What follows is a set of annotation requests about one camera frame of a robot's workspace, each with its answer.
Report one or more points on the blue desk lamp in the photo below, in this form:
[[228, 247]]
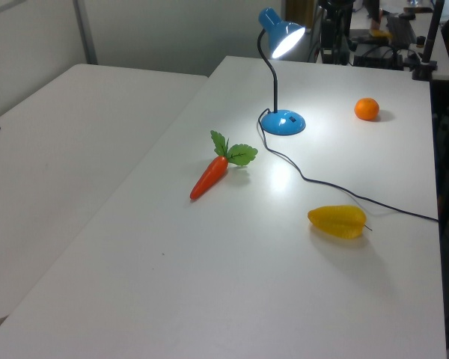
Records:
[[282, 123]]

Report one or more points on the orange toy carrot with leaves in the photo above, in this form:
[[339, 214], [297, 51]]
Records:
[[209, 179]]

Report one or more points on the yellow toy starfruit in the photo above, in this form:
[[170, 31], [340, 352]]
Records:
[[336, 220]]

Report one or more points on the orange fruit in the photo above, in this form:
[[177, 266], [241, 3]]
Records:
[[366, 108]]

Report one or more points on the black electronics box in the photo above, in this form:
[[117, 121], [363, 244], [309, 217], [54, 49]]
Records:
[[378, 56]]

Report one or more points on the black keyboard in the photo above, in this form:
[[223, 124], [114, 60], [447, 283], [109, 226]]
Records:
[[401, 29]]

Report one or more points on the black pole with clamp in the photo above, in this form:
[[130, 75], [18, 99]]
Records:
[[430, 41]]

